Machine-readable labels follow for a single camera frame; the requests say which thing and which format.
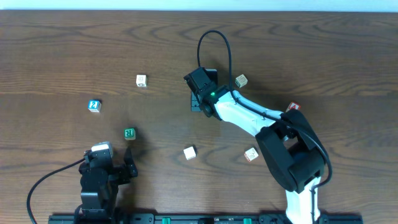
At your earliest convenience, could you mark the blue number 2 block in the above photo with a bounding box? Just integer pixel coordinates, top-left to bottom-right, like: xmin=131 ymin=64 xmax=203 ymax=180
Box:
xmin=88 ymin=100 xmax=101 ymax=113

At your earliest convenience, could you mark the red letter A block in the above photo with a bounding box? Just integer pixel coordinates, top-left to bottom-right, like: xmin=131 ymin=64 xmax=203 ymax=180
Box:
xmin=286 ymin=101 xmax=301 ymax=111

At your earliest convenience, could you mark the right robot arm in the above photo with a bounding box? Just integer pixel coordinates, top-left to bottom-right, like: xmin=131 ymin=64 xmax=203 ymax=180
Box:
xmin=184 ymin=67 xmax=333 ymax=223

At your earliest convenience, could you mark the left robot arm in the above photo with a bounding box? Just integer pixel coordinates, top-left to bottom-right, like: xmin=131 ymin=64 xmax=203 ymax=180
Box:
xmin=79 ymin=148 xmax=138 ymax=221

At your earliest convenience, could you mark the green letter R block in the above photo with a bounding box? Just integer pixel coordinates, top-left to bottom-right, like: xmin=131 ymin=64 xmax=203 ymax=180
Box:
xmin=124 ymin=128 xmax=136 ymax=141

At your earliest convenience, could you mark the white block with green drawing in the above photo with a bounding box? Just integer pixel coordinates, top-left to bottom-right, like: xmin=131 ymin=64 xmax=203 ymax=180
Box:
xmin=235 ymin=74 xmax=248 ymax=88

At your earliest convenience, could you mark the plain white wooden block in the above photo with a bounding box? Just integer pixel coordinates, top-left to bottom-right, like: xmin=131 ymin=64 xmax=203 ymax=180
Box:
xmin=183 ymin=146 xmax=197 ymax=160

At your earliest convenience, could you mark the white block with black drawing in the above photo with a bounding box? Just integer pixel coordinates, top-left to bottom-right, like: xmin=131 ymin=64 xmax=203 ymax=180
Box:
xmin=136 ymin=75 xmax=147 ymax=87

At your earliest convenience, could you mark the white block with red drawing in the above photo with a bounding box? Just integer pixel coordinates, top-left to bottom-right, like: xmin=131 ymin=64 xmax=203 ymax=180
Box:
xmin=244 ymin=147 xmax=259 ymax=162

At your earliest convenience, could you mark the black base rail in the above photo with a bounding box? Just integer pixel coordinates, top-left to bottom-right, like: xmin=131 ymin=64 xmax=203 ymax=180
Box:
xmin=48 ymin=212 xmax=364 ymax=224

